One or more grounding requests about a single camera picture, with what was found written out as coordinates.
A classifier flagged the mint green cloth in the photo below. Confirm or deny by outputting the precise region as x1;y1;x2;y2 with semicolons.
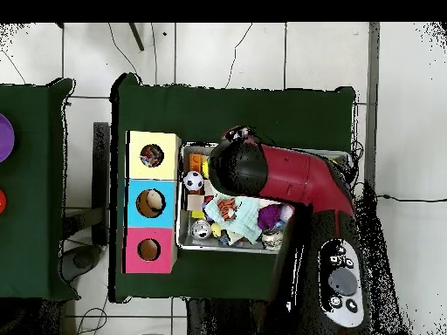
203;195;263;244

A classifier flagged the black and white soccer ball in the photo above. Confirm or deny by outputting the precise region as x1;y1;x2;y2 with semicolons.
182;170;204;192

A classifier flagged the colourful patterned cloth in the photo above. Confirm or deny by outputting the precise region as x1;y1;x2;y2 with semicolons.
140;144;165;168

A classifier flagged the wooden box with three holes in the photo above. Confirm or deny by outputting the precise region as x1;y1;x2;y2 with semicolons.
122;130;182;275

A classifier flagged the purple plate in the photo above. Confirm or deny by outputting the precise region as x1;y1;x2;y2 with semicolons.
0;113;16;163

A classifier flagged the black power cable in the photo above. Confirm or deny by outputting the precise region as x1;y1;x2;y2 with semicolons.
375;193;447;204

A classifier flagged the small tiger plush toy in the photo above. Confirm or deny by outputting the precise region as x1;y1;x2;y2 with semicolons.
217;197;238;221

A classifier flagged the black tripod leg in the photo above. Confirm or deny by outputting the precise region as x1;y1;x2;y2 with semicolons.
127;22;145;52

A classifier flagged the silver mesh bin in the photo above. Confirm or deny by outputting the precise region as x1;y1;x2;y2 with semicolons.
175;141;352;255

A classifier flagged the black stand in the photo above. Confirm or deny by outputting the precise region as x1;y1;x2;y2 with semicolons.
63;121;111;247

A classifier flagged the dark green tablecloth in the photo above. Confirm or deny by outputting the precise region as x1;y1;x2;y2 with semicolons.
108;72;357;308
0;78;81;302

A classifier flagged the small white ball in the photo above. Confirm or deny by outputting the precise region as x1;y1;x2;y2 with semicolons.
279;203;295;222

